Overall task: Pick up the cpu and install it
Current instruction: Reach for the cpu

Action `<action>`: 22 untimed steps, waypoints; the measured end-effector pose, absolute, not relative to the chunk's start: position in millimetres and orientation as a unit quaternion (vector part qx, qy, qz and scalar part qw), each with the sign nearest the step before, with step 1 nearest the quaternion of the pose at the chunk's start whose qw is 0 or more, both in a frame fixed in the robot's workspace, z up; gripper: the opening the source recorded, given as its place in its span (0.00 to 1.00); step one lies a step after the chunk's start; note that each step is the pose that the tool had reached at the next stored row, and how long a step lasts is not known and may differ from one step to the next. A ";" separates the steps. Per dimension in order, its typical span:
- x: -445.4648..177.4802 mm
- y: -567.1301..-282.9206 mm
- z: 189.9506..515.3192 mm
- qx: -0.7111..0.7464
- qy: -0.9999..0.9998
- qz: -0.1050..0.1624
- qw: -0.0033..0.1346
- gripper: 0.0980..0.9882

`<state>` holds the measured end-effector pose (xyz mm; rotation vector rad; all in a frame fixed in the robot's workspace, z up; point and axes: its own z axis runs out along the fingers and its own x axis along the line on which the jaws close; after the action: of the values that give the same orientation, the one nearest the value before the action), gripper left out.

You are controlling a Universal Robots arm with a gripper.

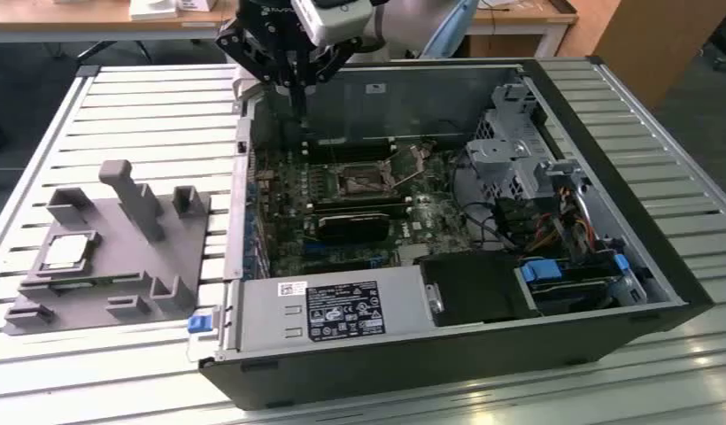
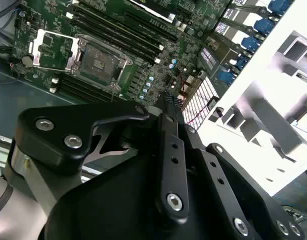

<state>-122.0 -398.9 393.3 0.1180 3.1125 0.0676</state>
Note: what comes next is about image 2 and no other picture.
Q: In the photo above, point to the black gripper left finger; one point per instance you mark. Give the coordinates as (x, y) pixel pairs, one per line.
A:
(56, 130)

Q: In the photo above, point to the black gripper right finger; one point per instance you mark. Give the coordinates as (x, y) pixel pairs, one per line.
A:
(226, 195)

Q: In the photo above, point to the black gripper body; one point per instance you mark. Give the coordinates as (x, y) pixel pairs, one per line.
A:
(106, 212)

